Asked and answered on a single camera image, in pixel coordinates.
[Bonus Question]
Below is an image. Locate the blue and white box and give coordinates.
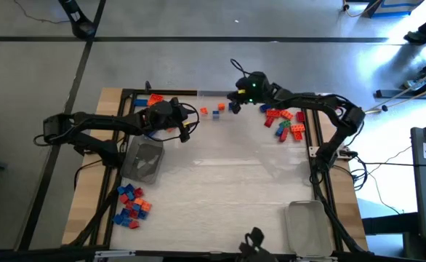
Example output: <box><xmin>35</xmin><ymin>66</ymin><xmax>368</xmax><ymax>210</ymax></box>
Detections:
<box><xmin>365</xmin><ymin>0</ymin><xmax>425</xmax><ymax>19</ymax></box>

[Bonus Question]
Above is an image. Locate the clear plastic bin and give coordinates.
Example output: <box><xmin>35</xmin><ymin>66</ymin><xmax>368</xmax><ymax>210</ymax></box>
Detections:
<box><xmin>197</xmin><ymin>90</ymin><xmax>240</xmax><ymax>120</ymax></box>

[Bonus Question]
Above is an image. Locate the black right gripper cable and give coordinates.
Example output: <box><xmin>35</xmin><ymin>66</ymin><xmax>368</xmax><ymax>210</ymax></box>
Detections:
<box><xmin>230</xmin><ymin>57</ymin><xmax>251</xmax><ymax>79</ymax></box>

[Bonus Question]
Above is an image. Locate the person's shoe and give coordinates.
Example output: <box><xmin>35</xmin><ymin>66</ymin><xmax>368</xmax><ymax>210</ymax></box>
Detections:
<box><xmin>403</xmin><ymin>31</ymin><xmax>426</xmax><ymax>44</ymax></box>
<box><xmin>403</xmin><ymin>78</ymin><xmax>426</xmax><ymax>91</ymax></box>

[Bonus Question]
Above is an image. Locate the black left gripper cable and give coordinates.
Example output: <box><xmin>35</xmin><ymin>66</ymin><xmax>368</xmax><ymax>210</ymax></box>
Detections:
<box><xmin>150</xmin><ymin>103</ymin><xmax>201</xmax><ymax>143</ymax></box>

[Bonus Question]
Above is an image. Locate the black aluminium table frame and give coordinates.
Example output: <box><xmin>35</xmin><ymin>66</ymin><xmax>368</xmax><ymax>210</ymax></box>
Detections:
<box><xmin>62</xmin><ymin>88</ymin><xmax>370</xmax><ymax>262</ymax></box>

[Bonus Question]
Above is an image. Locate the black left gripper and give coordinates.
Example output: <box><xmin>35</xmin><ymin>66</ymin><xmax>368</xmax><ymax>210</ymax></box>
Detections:
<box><xmin>143</xmin><ymin>96</ymin><xmax>193</xmax><ymax>143</ymax></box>

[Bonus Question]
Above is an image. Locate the beige long rod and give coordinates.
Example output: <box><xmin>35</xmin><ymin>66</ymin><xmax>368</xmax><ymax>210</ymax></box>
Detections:
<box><xmin>361</xmin><ymin>61</ymin><xmax>426</xmax><ymax>114</ymax></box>

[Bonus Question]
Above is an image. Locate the black stand base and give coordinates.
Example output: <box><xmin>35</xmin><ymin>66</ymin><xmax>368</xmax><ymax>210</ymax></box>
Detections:
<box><xmin>57</xmin><ymin>0</ymin><xmax>98</xmax><ymax>40</ymax></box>

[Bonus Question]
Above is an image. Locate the black floor stand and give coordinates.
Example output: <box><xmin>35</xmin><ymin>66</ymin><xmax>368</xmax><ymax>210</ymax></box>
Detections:
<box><xmin>375</xmin><ymin>68</ymin><xmax>426</xmax><ymax>100</ymax></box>

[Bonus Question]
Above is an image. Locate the black cable bundle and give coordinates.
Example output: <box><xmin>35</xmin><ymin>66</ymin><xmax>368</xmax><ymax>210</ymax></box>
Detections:
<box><xmin>343</xmin><ymin>156</ymin><xmax>370</xmax><ymax>192</ymax></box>

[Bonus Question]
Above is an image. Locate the wide orange toy block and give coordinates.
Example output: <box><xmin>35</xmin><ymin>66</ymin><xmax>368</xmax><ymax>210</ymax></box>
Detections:
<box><xmin>147</xmin><ymin>93</ymin><xmax>165</xmax><ymax>107</ymax></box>

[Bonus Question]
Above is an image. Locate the black leader arm handle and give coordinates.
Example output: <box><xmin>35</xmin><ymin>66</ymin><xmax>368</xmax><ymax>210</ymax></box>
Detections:
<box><xmin>237</xmin><ymin>226</ymin><xmax>276</xmax><ymax>262</ymax></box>

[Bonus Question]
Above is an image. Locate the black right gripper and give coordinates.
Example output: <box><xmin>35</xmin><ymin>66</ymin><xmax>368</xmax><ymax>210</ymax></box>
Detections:
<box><xmin>227</xmin><ymin>71</ymin><xmax>272</xmax><ymax>115</ymax></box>

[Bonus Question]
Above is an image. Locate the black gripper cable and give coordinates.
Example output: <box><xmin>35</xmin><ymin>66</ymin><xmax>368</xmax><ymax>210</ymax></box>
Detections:
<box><xmin>150</xmin><ymin>103</ymin><xmax>201</xmax><ymax>143</ymax></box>
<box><xmin>230</xmin><ymin>57</ymin><xmax>251</xmax><ymax>79</ymax></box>

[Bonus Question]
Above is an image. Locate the thin black cable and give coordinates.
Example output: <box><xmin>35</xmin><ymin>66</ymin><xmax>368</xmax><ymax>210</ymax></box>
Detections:
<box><xmin>358</xmin><ymin>145</ymin><xmax>426</xmax><ymax>168</ymax></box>

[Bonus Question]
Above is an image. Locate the dark grey translucent bin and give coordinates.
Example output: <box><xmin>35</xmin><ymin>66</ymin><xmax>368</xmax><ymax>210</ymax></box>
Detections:
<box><xmin>120</xmin><ymin>134</ymin><xmax>165</xmax><ymax>185</ymax></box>

